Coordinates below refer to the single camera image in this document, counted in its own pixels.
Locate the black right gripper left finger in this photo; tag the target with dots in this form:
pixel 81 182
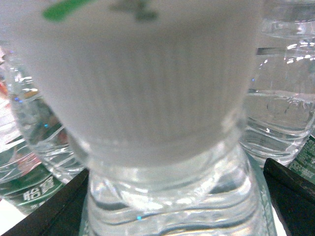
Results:
pixel 60 215

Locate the water bottle green label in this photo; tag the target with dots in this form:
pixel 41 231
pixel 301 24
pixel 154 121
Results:
pixel 151 92

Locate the water bottle right rear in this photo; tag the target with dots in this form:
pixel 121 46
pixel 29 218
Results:
pixel 281 98

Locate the water bottle barcode label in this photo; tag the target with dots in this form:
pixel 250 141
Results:
pixel 36 160

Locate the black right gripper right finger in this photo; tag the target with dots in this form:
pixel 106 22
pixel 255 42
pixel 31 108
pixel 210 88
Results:
pixel 293 198

